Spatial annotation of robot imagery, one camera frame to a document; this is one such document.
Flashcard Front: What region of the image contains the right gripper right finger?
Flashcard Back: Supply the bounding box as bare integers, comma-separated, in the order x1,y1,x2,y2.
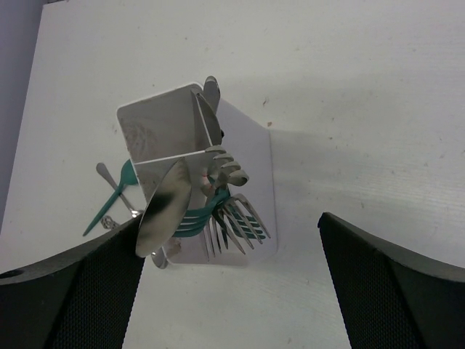
318,212,464,348

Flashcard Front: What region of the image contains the shiny steel fork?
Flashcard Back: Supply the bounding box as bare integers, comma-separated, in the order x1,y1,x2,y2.
203,215,229,258
216,193,272,254

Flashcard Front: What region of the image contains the ornate handle steel spoon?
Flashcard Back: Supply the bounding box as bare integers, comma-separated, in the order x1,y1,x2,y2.
100,215,119,230

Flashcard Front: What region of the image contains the matte steel knife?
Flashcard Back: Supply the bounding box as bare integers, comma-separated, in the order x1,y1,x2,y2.
203,76,221,113

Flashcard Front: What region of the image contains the curved shiny steel knife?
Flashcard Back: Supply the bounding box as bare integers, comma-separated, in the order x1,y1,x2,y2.
190,89,211,151

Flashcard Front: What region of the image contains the plain shiny steel spoon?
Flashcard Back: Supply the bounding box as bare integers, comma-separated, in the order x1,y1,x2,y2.
95,162,145,219

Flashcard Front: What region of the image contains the teal slim fork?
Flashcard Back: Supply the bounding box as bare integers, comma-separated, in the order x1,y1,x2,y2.
173,190,230,238

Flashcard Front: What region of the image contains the matte round steel spoon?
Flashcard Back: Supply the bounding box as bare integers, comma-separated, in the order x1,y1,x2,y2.
135,157,192,269

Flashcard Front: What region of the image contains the teal round spoon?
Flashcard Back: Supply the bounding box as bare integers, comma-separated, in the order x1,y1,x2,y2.
83,160,138,236

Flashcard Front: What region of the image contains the matte slim steel fork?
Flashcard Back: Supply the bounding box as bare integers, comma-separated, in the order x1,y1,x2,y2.
206,145,249,188

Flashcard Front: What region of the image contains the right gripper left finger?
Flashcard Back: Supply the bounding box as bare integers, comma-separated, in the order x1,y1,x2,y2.
1,218,145,348

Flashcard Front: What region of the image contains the white divided utensil container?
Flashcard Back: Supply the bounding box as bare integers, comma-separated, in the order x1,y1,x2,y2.
116,77,278,268

